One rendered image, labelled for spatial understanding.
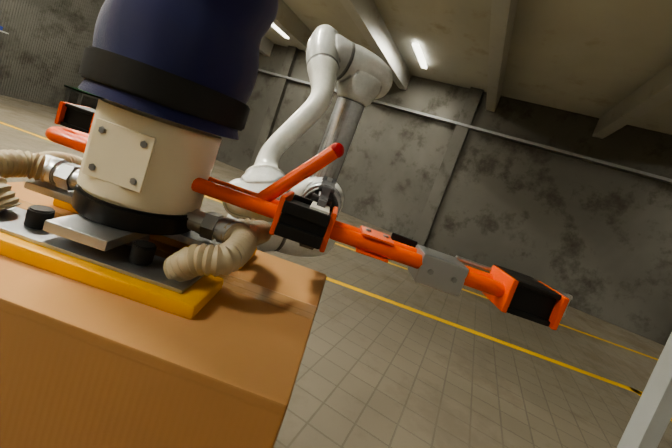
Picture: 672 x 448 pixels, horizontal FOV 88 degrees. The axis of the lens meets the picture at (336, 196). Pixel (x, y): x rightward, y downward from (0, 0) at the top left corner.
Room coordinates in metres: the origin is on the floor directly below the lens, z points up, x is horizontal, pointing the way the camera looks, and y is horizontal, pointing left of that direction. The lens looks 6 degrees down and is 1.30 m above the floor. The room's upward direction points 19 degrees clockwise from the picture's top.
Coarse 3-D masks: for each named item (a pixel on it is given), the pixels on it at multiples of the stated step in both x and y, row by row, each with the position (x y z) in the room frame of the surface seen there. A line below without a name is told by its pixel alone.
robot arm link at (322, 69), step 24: (312, 72) 1.07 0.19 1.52; (336, 72) 1.10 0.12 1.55; (312, 96) 1.01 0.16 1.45; (288, 120) 0.96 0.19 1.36; (312, 120) 0.99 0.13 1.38; (264, 144) 0.92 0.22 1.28; (288, 144) 0.94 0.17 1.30; (264, 168) 0.84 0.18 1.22; (240, 216) 0.81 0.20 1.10; (264, 216) 0.80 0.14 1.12
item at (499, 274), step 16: (496, 272) 0.54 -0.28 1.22; (512, 272) 0.55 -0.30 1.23; (512, 288) 0.49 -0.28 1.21; (528, 288) 0.49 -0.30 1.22; (544, 288) 0.50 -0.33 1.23; (496, 304) 0.51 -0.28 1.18; (512, 304) 0.50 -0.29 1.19; (528, 304) 0.50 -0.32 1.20; (544, 304) 0.50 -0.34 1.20; (560, 304) 0.49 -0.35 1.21; (544, 320) 0.49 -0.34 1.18; (560, 320) 0.49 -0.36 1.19
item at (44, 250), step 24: (0, 216) 0.42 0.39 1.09; (24, 216) 0.45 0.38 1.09; (48, 216) 0.43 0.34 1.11; (0, 240) 0.38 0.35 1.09; (24, 240) 0.40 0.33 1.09; (48, 240) 0.41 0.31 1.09; (144, 240) 0.44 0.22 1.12; (48, 264) 0.38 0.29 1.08; (72, 264) 0.38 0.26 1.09; (96, 264) 0.40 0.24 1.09; (120, 264) 0.41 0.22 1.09; (144, 264) 0.42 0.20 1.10; (120, 288) 0.38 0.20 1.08; (144, 288) 0.39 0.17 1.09; (168, 288) 0.40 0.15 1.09; (192, 288) 0.42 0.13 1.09; (216, 288) 0.45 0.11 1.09; (192, 312) 0.39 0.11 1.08
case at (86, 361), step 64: (0, 256) 0.38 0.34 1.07; (256, 256) 0.67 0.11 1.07; (0, 320) 0.32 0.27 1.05; (64, 320) 0.32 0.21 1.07; (128, 320) 0.35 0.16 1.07; (192, 320) 0.39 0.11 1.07; (256, 320) 0.43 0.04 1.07; (0, 384) 0.32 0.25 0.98; (64, 384) 0.31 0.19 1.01; (128, 384) 0.31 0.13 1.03; (192, 384) 0.31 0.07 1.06; (256, 384) 0.32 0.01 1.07
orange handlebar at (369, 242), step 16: (48, 128) 0.51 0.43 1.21; (64, 128) 0.53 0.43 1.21; (64, 144) 0.50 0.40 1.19; (80, 144) 0.50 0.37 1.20; (208, 192) 0.50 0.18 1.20; (224, 192) 0.50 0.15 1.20; (240, 192) 0.51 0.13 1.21; (256, 192) 0.55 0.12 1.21; (256, 208) 0.50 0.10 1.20; (272, 208) 0.50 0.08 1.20; (336, 224) 0.54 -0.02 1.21; (336, 240) 0.50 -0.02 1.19; (352, 240) 0.50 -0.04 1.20; (368, 240) 0.50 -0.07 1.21; (384, 240) 0.50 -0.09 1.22; (384, 256) 0.50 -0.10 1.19; (400, 256) 0.50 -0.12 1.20; (416, 256) 0.50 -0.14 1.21; (480, 272) 0.54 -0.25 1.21; (480, 288) 0.50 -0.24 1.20; (496, 288) 0.50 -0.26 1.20
